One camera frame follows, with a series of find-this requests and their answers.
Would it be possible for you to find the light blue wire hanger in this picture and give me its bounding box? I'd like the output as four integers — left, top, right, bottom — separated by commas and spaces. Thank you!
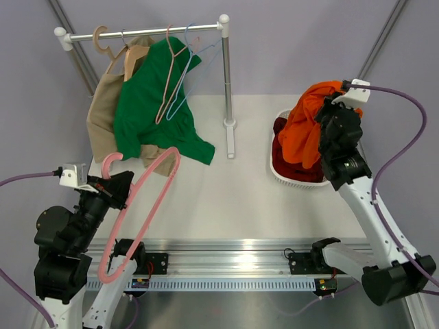
165, 23, 223, 121

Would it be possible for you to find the white perforated basket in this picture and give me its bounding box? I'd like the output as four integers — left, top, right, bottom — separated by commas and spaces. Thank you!
268, 109, 330, 190

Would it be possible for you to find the orange t shirt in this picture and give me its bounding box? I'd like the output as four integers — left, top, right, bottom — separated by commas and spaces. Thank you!
278, 80, 342, 169

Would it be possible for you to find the white clothes rack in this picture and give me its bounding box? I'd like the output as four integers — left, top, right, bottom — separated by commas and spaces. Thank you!
54, 14, 237, 159

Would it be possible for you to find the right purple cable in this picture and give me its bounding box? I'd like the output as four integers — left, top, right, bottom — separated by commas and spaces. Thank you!
342, 81, 439, 295

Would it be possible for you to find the beige t shirt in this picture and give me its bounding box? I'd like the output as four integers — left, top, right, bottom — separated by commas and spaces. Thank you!
86, 36, 176, 176

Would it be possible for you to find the thick pink hanger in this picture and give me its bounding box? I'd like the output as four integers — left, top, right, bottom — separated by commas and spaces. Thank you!
97, 146, 181, 284

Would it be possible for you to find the aluminium frame post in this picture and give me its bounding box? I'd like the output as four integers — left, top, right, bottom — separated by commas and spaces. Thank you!
357, 0, 410, 80
47, 0, 99, 98

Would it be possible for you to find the purple cable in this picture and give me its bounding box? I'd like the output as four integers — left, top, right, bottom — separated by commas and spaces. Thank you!
0, 169, 62, 329
342, 81, 439, 295

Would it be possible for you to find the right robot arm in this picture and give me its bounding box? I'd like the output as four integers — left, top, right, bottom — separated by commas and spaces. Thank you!
310, 97, 436, 306

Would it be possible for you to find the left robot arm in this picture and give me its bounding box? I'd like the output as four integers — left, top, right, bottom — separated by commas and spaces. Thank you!
34, 171, 147, 328

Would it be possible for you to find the beige wooden hanger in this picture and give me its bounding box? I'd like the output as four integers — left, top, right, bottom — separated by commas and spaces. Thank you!
93, 25, 152, 82

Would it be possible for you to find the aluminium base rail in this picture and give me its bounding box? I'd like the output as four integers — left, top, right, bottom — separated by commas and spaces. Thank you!
44, 238, 378, 292

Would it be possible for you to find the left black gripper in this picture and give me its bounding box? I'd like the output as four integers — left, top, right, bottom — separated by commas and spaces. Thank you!
73, 170, 134, 251

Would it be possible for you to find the thin pink wire hanger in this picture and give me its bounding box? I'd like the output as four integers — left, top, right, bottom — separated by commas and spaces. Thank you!
155, 24, 201, 125

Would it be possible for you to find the left aluminium frame post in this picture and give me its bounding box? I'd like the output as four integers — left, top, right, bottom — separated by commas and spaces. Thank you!
47, 0, 99, 98

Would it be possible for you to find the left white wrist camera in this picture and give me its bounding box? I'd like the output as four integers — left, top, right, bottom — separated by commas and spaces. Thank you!
59, 162, 98, 193

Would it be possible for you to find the green t shirt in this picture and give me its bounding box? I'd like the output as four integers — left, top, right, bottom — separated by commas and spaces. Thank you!
113, 36, 215, 165

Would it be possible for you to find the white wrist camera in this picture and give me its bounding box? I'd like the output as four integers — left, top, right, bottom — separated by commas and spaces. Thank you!
59, 162, 98, 193
331, 79, 370, 109

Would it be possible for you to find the dark red cloth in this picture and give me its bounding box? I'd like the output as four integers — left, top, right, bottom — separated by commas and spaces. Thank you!
272, 117, 324, 183

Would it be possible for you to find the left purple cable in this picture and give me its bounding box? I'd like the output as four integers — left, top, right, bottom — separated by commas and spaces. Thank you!
0, 169, 62, 329

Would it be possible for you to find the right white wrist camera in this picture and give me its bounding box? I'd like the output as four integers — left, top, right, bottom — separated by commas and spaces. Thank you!
331, 79, 370, 109

